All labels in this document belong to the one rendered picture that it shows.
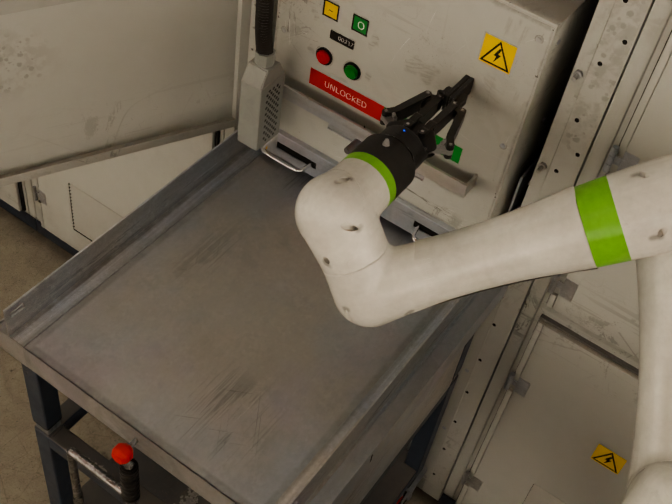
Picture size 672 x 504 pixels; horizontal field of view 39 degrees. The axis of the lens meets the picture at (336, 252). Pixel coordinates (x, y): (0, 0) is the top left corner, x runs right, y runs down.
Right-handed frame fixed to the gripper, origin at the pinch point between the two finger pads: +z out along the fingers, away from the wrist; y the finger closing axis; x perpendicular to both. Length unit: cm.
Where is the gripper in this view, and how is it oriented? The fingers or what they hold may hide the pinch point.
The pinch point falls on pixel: (457, 93)
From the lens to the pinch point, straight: 154.4
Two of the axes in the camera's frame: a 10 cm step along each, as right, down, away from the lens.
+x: 1.2, -6.6, -7.4
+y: 8.2, 4.9, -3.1
